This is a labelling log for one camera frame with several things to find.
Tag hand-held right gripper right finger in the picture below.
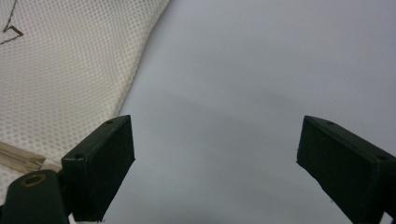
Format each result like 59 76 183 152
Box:
295 115 396 224

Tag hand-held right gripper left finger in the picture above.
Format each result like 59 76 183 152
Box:
61 114 136 223

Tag cream mesh laundry bag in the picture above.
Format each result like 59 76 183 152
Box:
0 0 171 207

